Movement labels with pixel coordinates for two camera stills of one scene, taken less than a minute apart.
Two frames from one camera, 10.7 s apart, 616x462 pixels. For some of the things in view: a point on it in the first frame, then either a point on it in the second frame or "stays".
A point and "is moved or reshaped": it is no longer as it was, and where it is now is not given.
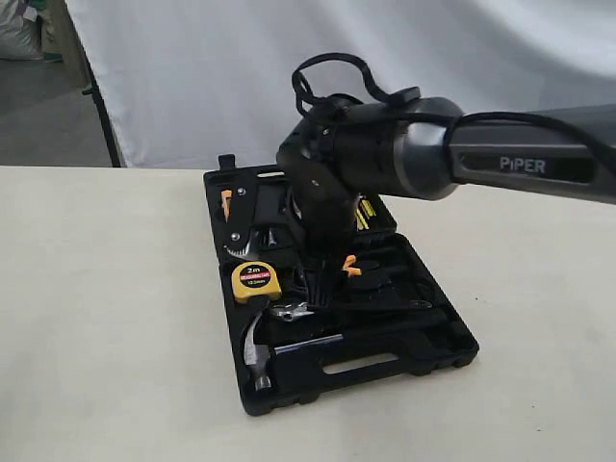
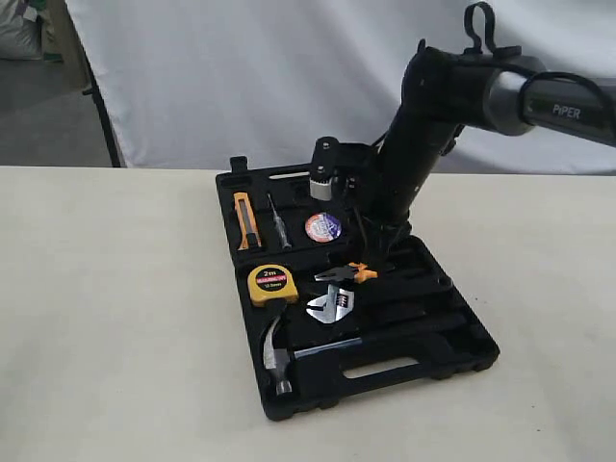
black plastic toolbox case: (402, 315) stays
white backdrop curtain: (176, 84) stays
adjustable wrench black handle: (361, 306) is moved or reshaped
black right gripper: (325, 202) → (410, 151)
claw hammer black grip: (262, 360) → (285, 362)
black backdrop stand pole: (95, 92) stays
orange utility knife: (226, 196) → (249, 234)
